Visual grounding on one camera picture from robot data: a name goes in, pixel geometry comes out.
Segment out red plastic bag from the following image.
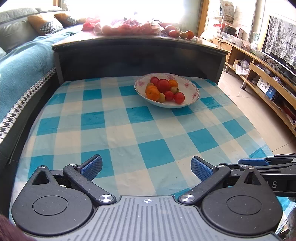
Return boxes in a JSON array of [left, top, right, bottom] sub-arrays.
[[82, 17, 102, 30]]

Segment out grey leather sofa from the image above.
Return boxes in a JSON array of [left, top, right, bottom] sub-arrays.
[[0, 7, 65, 54]]

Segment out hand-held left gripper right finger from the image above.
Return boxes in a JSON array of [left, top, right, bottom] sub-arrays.
[[178, 156, 273, 205]]

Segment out dark wooden coffee table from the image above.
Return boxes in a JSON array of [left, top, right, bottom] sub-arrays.
[[0, 35, 230, 172]]

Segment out sofa with cushions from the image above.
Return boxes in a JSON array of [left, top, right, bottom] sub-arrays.
[[0, 31, 77, 139]]

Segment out white appliance in cabinet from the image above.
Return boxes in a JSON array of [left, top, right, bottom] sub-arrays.
[[235, 60, 250, 75]]

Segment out light wooden TV cabinet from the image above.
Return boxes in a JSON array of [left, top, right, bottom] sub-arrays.
[[213, 37, 296, 137]]

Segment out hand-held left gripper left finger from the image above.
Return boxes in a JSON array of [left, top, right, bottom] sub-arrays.
[[24, 154, 117, 207]]

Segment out white lace cloth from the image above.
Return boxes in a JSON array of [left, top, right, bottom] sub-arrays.
[[265, 16, 296, 63]]

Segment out orange patterned cushion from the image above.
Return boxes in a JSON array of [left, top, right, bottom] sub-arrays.
[[54, 13, 80, 26], [28, 14, 64, 36]]

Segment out clear bag of red fruit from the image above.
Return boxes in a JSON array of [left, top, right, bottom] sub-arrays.
[[94, 19, 164, 36]]

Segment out white cardboard box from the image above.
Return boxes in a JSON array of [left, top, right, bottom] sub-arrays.
[[257, 77, 271, 92]]

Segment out black television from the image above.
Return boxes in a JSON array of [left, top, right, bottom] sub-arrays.
[[261, 15, 296, 77]]

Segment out white floral plate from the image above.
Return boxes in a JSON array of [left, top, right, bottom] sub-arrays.
[[134, 73, 200, 109]]

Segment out blue white checked tablecloth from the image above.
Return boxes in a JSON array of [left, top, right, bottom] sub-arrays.
[[9, 75, 294, 211]]

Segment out paper calendar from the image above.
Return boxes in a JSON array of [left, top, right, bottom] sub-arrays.
[[220, 0, 235, 21]]

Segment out red yellow apple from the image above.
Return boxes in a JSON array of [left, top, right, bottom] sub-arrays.
[[157, 79, 171, 93]]

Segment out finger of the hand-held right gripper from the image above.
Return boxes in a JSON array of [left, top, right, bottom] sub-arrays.
[[239, 162, 296, 178], [238, 153, 296, 167]]

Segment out dark red cloth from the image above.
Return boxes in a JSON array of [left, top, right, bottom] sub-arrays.
[[0, 214, 27, 241]]

